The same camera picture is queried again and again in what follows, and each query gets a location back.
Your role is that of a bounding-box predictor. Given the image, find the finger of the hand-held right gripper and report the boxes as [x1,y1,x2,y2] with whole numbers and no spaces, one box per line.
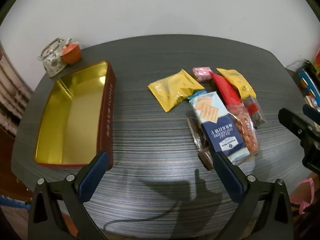
[302,104,320,120]
[278,107,320,143]

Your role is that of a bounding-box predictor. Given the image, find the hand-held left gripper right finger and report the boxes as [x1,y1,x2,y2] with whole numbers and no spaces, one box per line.
[213,152,293,240]

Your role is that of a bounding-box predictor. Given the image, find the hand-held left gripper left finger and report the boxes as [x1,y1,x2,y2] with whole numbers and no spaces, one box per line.
[28,151,110,240]

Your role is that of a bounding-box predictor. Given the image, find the dark striped red-label packet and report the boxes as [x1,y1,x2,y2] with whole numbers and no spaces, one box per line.
[241,96,266,127]

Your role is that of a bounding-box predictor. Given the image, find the clear packet of orange nuts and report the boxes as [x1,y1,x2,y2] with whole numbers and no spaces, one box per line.
[226,104,259,157]

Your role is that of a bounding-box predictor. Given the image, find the clear brown snack packet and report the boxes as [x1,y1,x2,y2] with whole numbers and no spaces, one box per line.
[187,117,214,171]

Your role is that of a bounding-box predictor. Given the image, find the blue cracker packet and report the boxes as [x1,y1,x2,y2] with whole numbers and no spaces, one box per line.
[187,91,250,165]

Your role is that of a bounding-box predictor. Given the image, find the red tin box gold inside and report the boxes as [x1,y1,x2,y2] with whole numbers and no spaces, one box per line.
[34,60,116,172]

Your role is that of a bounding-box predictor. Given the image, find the small yellow snack packet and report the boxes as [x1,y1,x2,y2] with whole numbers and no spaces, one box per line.
[216,67,257,100]

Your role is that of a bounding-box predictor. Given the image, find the pink candy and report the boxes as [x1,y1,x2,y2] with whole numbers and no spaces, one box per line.
[192,66,213,82]

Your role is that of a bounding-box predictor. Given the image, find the large yellow snack packet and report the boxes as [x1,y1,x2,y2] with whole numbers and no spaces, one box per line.
[147,69,205,113]

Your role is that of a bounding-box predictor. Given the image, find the pink ribbon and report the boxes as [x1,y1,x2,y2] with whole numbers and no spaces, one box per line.
[296,177,315,214]

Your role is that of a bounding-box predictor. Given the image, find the blue box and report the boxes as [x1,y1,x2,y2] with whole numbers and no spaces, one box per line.
[299,70,320,98]

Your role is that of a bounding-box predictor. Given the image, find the floral ceramic teapot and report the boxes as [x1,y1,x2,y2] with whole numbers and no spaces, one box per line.
[37,37,73,78]

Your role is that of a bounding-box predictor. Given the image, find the patterned curtain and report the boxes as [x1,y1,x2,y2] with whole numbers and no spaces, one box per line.
[0,39,33,128]

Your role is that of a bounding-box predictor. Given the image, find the orange tea cup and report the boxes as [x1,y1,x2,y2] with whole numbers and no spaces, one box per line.
[61,43,81,65]

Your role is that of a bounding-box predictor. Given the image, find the blue cable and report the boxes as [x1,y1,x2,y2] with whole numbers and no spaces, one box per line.
[0,196,32,209]

